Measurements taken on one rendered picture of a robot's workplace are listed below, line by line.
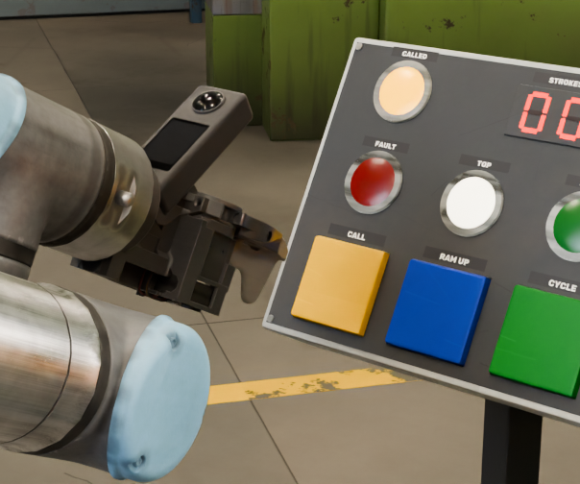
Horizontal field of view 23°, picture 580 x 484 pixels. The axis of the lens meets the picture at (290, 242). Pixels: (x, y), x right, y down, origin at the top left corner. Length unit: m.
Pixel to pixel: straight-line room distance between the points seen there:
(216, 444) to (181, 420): 2.38
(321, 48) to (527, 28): 0.82
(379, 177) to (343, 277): 0.09
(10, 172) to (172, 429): 0.19
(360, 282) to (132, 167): 0.33
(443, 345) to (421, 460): 1.95
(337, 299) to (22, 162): 0.43
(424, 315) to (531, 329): 0.10
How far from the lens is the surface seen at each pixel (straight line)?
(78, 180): 0.89
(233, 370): 3.52
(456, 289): 1.15
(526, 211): 1.15
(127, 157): 0.93
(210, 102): 1.03
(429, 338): 1.16
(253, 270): 1.08
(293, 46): 5.56
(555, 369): 1.11
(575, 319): 1.11
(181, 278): 1.00
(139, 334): 0.75
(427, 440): 3.18
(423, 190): 1.20
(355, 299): 1.20
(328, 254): 1.22
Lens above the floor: 1.44
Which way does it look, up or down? 19 degrees down
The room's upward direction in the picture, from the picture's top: straight up
